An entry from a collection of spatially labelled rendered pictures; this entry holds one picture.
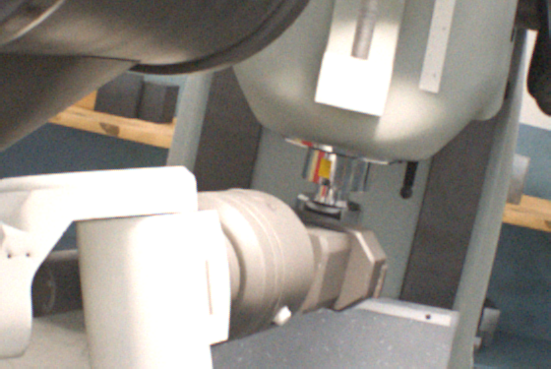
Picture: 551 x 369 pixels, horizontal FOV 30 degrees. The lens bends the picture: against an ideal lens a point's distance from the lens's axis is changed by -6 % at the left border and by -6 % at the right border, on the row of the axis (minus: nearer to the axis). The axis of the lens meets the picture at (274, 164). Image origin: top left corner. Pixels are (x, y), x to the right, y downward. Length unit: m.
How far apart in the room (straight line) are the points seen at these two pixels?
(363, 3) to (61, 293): 0.24
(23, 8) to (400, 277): 0.97
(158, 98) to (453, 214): 3.47
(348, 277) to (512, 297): 4.43
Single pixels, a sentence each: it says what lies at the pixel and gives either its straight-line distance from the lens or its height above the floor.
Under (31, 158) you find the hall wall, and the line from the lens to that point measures 5.23.
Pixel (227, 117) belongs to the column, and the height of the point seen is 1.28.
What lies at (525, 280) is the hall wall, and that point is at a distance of 5.11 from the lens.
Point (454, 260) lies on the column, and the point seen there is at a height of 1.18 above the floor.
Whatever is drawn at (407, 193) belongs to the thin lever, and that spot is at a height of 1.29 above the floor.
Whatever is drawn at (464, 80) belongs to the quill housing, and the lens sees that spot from 0.67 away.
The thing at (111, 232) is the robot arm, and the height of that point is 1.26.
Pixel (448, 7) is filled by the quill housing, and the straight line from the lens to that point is 0.66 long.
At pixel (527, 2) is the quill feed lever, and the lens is 0.78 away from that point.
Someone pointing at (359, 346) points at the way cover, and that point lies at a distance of 1.13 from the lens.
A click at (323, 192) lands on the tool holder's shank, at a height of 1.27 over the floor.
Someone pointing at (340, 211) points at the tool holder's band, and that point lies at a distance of 0.74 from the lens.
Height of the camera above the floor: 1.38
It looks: 7 degrees down
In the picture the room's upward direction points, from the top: 12 degrees clockwise
